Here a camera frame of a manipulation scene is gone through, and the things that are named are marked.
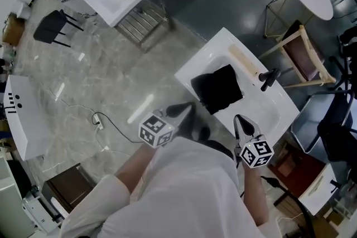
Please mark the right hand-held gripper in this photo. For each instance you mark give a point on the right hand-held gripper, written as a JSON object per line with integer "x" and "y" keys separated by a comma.
{"x": 256, "y": 151}

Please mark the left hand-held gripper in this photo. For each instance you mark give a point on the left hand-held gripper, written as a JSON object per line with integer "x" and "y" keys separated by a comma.
{"x": 156, "y": 131}

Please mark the black cloth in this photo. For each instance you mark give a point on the black cloth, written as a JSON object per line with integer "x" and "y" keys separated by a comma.
{"x": 219, "y": 89}

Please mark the person's right forearm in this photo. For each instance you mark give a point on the person's right forearm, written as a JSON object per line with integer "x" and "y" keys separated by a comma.
{"x": 255, "y": 195}

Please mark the person's left forearm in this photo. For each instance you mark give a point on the person's left forearm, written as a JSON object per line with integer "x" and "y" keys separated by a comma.
{"x": 134, "y": 167}

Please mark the black mesh cantilever chair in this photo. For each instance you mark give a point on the black mesh cantilever chair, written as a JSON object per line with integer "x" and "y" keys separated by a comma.
{"x": 306, "y": 125}

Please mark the beige wooden strip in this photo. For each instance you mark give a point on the beige wooden strip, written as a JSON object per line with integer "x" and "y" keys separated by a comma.
{"x": 244, "y": 60}

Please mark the person's white shirt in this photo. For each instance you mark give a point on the person's white shirt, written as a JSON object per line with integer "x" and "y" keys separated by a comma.
{"x": 181, "y": 189}

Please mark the reddish brown cabinet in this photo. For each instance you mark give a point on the reddish brown cabinet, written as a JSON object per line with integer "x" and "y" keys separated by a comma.
{"x": 301, "y": 172}

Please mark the white power strip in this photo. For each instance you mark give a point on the white power strip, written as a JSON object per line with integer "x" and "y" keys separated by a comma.
{"x": 99, "y": 124}

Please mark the wooden chair with brown seat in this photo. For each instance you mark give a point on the wooden chair with brown seat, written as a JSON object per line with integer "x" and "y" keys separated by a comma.
{"x": 304, "y": 55}

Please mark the small white sink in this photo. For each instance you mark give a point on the small white sink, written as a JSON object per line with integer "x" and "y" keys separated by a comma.
{"x": 318, "y": 192}

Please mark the metal sink stand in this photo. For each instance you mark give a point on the metal sink stand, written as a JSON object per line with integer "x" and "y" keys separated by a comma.
{"x": 142, "y": 25}

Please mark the small black faucet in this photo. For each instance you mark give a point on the small black faucet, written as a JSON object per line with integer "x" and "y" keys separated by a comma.
{"x": 335, "y": 186}

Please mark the dark brown wooden cabinet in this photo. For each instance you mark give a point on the dark brown wooden cabinet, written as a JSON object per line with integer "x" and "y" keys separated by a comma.
{"x": 69, "y": 186}

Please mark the black high-back office chair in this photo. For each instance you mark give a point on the black high-back office chair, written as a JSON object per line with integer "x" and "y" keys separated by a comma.
{"x": 348, "y": 44}

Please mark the dark grey stool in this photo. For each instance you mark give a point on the dark grey stool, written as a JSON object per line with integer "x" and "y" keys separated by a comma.
{"x": 50, "y": 25}

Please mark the white appliance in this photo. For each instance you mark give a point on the white appliance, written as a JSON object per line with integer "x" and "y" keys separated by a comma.
{"x": 11, "y": 189}

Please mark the cardboard box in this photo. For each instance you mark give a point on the cardboard box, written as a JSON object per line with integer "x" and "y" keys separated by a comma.
{"x": 12, "y": 32}

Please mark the white bin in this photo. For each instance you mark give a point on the white bin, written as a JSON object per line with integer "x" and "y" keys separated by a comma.
{"x": 23, "y": 9}

